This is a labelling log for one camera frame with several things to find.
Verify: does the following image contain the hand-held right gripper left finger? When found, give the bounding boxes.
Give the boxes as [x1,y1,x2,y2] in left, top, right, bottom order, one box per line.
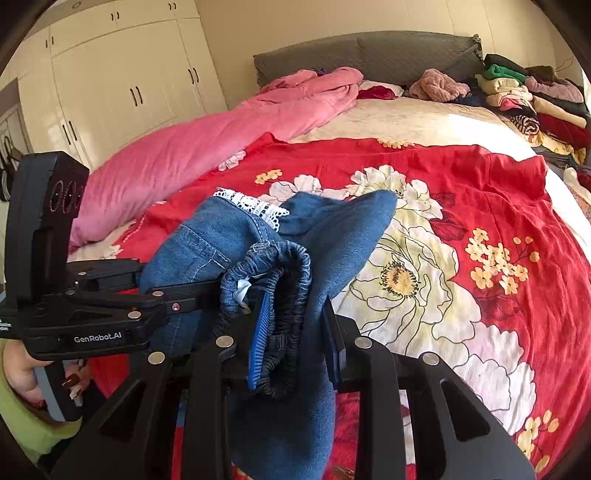
[51,291,278,480]

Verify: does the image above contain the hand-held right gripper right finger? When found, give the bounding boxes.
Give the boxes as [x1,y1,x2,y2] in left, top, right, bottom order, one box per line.
[322,298,536,480]

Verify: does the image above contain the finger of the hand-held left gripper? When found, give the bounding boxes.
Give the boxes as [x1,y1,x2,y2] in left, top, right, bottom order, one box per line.
[69,282,222,324]
[67,258,147,292]

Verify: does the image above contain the blue denim pants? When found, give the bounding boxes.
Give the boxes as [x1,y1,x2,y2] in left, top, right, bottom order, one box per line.
[139,187,399,480]

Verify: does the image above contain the person's left forearm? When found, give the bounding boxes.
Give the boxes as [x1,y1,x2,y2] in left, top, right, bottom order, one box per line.
[0,369,84,464]

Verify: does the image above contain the person's left hand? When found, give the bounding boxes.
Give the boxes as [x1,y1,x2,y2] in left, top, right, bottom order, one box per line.
[0,339,92,409]

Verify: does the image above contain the pink quilt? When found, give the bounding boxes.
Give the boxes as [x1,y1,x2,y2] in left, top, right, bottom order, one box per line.
[69,67,365,245]

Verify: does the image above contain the white wardrobe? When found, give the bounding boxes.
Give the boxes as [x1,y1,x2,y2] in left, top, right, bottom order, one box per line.
[0,0,229,171]

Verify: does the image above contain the red floral blanket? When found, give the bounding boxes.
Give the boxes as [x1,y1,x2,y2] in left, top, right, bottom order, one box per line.
[69,136,591,480]

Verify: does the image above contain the cream bed sheet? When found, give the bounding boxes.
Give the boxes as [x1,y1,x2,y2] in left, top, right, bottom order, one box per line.
[286,95,591,259]

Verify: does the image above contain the dark red cloth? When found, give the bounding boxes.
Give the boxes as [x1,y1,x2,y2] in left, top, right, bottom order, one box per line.
[358,85,399,101]

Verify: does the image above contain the pink fuzzy garment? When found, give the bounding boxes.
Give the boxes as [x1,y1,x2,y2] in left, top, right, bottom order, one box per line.
[409,68,469,103]

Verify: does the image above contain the grey padded headboard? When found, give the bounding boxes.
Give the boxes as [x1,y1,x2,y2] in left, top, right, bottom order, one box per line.
[253,30,483,90]

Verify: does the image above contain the pile of folded clothes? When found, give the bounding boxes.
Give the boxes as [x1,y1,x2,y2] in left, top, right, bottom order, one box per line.
[466,53,591,167]

